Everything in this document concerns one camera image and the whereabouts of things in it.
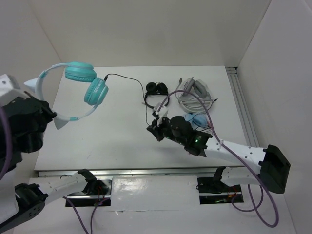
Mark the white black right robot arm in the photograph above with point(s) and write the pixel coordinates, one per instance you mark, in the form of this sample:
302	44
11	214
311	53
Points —
267	167

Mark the aluminium side rail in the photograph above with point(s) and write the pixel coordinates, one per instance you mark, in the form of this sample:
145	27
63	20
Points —
243	111

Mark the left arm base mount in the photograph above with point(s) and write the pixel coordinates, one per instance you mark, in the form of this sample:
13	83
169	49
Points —
100	194

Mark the aluminium table edge rail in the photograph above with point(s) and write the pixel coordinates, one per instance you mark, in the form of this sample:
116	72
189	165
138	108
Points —
135	172

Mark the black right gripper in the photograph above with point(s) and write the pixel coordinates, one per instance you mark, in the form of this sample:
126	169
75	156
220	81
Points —
155	129

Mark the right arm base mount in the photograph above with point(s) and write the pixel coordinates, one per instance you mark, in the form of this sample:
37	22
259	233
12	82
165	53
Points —
214	192

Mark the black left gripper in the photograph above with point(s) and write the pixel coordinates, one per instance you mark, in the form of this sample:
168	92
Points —
50	114

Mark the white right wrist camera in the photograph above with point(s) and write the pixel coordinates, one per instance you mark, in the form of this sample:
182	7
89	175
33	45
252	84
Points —
159	113

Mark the teal cat-ear headphones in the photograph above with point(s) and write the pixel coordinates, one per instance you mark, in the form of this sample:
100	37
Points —
80	91

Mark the pink blue cat-ear headphones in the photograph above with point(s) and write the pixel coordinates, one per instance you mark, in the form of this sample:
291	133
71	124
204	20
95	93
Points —
197	121

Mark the small black headphones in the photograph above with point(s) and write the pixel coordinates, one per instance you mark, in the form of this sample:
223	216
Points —
154	89

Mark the white grey gaming headset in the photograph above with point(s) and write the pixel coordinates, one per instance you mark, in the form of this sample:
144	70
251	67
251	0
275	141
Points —
197	97

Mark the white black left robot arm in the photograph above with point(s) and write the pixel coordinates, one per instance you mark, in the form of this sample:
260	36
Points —
20	203

